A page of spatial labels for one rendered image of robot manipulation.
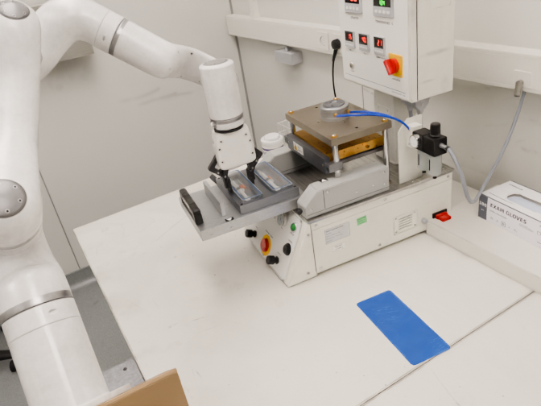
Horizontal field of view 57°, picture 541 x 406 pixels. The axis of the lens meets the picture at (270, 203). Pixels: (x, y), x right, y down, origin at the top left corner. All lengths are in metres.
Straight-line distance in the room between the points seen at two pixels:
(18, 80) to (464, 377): 1.05
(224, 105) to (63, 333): 0.62
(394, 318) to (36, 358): 0.76
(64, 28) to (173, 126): 1.67
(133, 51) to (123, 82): 1.50
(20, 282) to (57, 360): 0.14
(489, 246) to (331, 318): 0.45
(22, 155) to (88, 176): 1.79
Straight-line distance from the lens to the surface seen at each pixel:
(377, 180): 1.33
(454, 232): 1.44
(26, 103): 1.08
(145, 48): 1.21
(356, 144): 1.33
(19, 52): 1.10
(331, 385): 1.10
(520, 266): 1.34
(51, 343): 0.90
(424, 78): 1.32
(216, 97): 1.21
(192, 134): 2.89
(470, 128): 1.71
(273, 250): 1.41
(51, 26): 1.24
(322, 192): 1.25
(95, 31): 1.23
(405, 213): 1.43
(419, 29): 1.29
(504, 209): 1.44
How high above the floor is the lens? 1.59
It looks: 29 degrees down
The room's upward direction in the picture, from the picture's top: 10 degrees counter-clockwise
